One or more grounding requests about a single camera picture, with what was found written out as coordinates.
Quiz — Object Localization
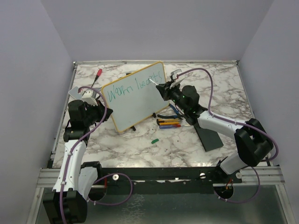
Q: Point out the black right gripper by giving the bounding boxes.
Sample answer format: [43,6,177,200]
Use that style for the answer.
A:
[157,80,188,113]

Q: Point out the yellow framed whiteboard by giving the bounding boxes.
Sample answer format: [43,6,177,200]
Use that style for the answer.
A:
[101,62,169,133]

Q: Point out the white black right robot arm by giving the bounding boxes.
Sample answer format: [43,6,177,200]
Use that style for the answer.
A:
[156,82,273,182]

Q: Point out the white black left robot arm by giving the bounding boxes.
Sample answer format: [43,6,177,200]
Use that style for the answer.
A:
[43,100,113,224]

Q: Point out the orange pen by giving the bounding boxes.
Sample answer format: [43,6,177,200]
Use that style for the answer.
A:
[159,122,181,126]

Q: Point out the blue red precision screwdriver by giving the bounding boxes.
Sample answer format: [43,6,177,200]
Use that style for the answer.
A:
[159,124,190,129]

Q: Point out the black rectangular eraser block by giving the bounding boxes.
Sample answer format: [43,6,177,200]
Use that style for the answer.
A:
[193,124,224,152]

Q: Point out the small white square device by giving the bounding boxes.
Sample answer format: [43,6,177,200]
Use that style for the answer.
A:
[68,86,82,100]

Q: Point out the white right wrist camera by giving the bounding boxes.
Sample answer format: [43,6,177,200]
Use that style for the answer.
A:
[170,69,184,89]

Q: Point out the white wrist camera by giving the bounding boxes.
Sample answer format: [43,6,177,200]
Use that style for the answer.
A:
[170,69,184,89]
[81,90,98,106]

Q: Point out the blue handled cutting pliers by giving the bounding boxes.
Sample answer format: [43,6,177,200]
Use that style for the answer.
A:
[157,104,183,120]

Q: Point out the red handled screwdriver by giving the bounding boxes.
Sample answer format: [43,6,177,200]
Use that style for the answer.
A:
[92,69,102,87]

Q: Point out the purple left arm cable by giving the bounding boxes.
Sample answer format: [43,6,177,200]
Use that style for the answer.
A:
[59,85,133,222]

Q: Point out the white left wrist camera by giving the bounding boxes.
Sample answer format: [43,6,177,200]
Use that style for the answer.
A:
[81,90,98,106]

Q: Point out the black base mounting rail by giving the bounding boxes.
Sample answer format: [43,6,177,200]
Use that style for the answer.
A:
[91,167,242,196]

